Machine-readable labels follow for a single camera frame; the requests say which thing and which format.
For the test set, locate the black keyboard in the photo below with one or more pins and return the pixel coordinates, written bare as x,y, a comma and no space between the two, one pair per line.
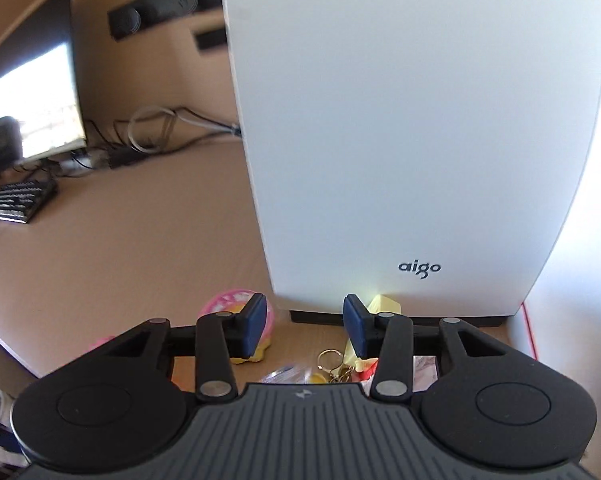
20,200

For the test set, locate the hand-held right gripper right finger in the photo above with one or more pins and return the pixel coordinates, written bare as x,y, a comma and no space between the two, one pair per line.
358,325

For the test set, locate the pink fish toy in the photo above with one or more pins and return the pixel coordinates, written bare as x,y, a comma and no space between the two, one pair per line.
103,344

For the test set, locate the black wall hook rack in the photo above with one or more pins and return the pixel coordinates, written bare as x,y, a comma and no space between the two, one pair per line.
125,22

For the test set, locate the cat treat packet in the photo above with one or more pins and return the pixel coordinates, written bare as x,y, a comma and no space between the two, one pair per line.
285,375

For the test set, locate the clear candy packet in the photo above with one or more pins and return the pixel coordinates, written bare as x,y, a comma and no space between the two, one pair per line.
425,372

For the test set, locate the white leaflet with red print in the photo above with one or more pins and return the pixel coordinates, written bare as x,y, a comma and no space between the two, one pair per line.
530,330

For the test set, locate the black power adapter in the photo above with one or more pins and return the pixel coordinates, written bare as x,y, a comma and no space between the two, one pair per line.
125,158

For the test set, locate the pink lidded yellow cup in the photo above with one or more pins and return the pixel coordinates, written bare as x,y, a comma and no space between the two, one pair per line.
220,305

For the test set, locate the white computer case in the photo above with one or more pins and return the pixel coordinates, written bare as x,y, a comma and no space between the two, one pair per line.
405,110

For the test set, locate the black computer monitor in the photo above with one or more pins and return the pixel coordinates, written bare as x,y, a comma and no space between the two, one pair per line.
35,95

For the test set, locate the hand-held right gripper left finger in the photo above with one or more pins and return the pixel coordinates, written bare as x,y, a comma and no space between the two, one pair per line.
253,325

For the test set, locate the black wall socket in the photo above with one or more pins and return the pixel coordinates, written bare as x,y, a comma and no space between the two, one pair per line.
210,40

